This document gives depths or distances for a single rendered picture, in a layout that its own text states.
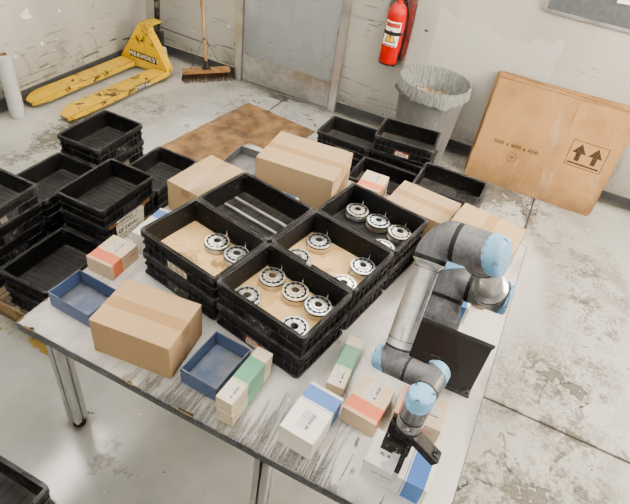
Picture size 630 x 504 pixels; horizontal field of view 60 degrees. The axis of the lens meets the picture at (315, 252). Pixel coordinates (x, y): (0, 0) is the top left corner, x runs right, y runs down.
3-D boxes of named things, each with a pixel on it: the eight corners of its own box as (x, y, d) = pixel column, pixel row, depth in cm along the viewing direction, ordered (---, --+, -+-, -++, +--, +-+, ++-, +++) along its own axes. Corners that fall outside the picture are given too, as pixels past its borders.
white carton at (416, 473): (431, 472, 172) (439, 458, 166) (420, 506, 163) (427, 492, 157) (373, 443, 177) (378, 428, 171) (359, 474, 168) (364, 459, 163)
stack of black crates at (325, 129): (375, 172, 408) (384, 132, 386) (360, 191, 387) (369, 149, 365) (327, 155, 419) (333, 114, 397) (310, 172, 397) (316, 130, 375)
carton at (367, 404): (360, 386, 193) (364, 373, 189) (390, 403, 190) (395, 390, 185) (339, 419, 182) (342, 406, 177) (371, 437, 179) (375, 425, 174)
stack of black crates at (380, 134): (428, 189, 400) (445, 133, 370) (414, 212, 376) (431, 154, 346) (374, 170, 411) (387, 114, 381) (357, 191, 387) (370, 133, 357)
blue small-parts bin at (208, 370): (216, 343, 200) (216, 330, 195) (250, 362, 195) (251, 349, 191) (180, 380, 186) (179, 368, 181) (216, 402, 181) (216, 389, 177)
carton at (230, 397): (257, 356, 190) (258, 345, 186) (272, 364, 188) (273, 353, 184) (215, 406, 173) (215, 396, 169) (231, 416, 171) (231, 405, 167)
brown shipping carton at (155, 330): (202, 334, 202) (201, 304, 192) (171, 379, 186) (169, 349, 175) (130, 308, 207) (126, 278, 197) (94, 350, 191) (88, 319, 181)
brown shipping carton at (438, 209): (451, 229, 271) (461, 203, 261) (435, 252, 256) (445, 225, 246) (397, 205, 281) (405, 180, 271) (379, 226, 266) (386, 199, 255)
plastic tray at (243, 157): (240, 152, 301) (240, 144, 297) (272, 164, 296) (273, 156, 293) (214, 175, 281) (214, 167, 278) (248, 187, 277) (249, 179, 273)
